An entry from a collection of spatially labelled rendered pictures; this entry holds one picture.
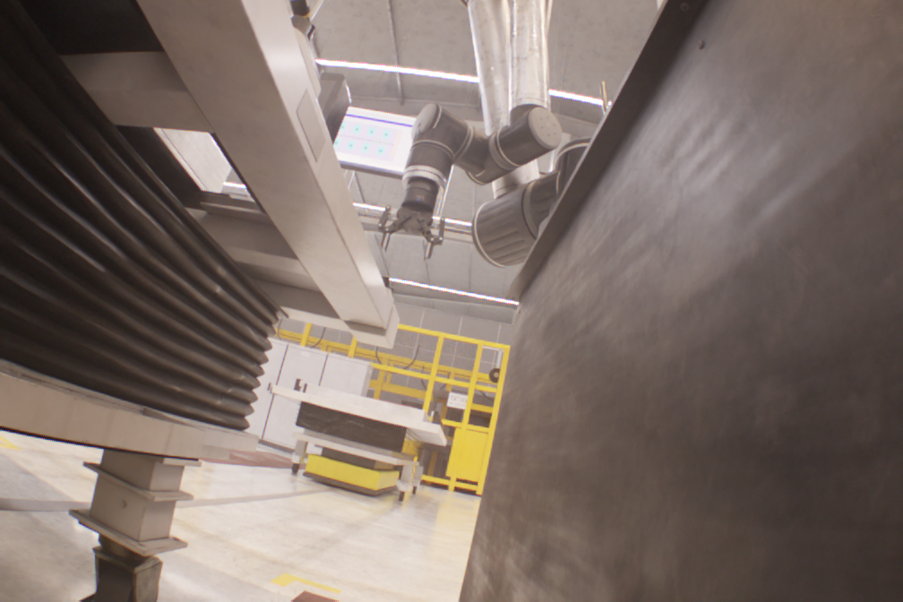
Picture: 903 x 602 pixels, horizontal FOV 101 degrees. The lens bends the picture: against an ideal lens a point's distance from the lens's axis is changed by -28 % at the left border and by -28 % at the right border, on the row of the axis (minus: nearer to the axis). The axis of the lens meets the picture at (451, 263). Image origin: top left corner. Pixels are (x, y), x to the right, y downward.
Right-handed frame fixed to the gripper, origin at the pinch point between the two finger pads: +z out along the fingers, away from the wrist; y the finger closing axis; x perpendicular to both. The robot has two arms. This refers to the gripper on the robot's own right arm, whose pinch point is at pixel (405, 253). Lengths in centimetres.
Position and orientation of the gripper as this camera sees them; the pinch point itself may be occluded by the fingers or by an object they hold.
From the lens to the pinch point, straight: 110.6
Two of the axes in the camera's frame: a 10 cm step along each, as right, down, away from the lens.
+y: 9.8, 2.2, 0.0
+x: -0.8, 3.7, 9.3
